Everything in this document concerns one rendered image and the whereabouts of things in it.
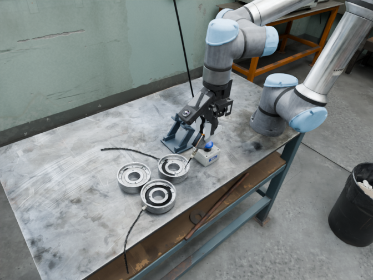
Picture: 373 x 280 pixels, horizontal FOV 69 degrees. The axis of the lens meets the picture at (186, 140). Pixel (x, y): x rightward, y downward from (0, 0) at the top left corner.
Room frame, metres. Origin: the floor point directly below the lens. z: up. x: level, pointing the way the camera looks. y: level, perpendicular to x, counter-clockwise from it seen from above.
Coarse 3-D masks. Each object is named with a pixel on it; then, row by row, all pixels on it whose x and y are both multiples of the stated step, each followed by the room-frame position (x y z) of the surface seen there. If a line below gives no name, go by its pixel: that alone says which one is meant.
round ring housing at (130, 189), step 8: (120, 168) 0.58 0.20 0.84; (128, 168) 0.60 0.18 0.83; (144, 168) 0.60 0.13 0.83; (120, 176) 0.56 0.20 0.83; (128, 176) 0.57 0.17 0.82; (136, 176) 0.59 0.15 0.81; (120, 184) 0.53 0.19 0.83; (144, 184) 0.53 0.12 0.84; (128, 192) 0.52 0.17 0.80; (136, 192) 0.52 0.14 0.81
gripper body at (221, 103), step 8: (232, 80) 0.70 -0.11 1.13; (208, 88) 0.65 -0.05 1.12; (216, 88) 0.64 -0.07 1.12; (224, 88) 0.65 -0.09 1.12; (216, 96) 0.66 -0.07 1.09; (224, 96) 0.68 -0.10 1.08; (216, 104) 0.65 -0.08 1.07; (224, 104) 0.66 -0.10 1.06; (232, 104) 0.68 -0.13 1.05; (208, 112) 0.64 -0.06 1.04; (216, 112) 0.64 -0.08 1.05; (224, 112) 0.68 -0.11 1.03; (208, 120) 0.64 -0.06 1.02
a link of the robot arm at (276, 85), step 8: (272, 80) 0.92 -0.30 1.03; (280, 80) 0.91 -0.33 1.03; (288, 80) 0.92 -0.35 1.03; (296, 80) 0.92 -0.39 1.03; (264, 88) 0.94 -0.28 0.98; (272, 88) 0.90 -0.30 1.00; (280, 88) 0.89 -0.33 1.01; (288, 88) 0.88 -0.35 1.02; (264, 96) 0.92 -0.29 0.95; (272, 96) 0.89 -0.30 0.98; (280, 96) 0.86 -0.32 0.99; (264, 104) 0.91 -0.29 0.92; (272, 104) 0.87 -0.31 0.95; (272, 112) 0.89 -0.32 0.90
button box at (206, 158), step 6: (198, 150) 0.70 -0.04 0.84; (204, 150) 0.70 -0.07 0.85; (210, 150) 0.70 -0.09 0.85; (216, 150) 0.71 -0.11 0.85; (198, 156) 0.69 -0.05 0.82; (204, 156) 0.67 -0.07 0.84; (210, 156) 0.67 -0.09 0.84; (216, 156) 0.70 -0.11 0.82; (204, 162) 0.67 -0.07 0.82; (210, 162) 0.68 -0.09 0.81
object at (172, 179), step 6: (168, 156) 0.66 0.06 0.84; (174, 156) 0.67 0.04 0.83; (180, 156) 0.67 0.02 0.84; (162, 162) 0.64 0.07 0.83; (168, 162) 0.64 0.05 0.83; (174, 162) 0.64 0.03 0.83; (186, 162) 0.65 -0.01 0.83; (168, 168) 0.63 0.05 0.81; (174, 168) 0.64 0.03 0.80; (180, 168) 0.62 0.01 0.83; (186, 168) 0.62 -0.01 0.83; (162, 174) 0.58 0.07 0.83; (186, 174) 0.59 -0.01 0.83; (168, 180) 0.57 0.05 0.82; (174, 180) 0.57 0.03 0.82; (180, 180) 0.58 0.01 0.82
